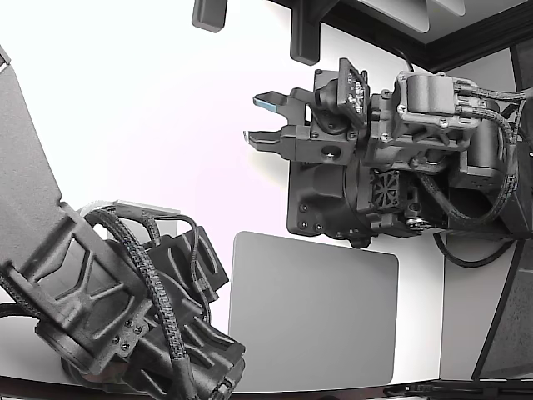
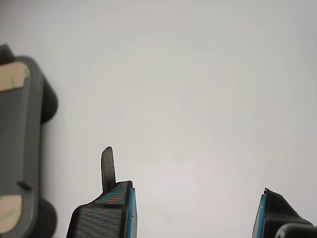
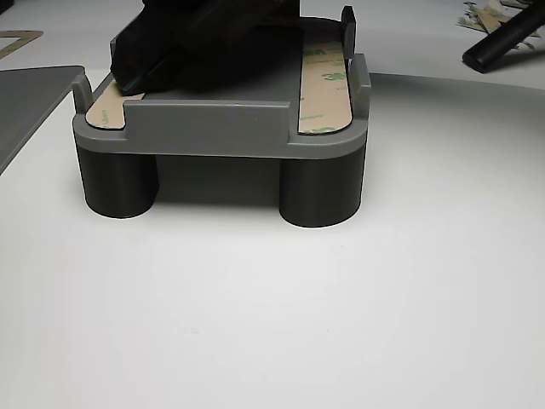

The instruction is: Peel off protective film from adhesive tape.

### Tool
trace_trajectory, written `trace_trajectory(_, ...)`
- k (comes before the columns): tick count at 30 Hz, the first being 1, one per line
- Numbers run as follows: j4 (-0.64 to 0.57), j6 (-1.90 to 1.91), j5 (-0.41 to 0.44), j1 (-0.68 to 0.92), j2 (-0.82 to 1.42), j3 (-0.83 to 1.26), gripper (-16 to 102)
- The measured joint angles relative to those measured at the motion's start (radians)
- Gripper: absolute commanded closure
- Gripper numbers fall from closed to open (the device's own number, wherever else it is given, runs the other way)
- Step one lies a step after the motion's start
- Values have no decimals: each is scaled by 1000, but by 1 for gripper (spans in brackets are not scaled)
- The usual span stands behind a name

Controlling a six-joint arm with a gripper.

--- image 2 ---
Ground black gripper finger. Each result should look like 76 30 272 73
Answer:
252 187 314 238
65 146 137 238

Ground tan tape strip green print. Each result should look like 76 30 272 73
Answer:
0 61 31 93
0 194 23 225

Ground grey fixture plate black legs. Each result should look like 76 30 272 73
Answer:
0 44 59 238

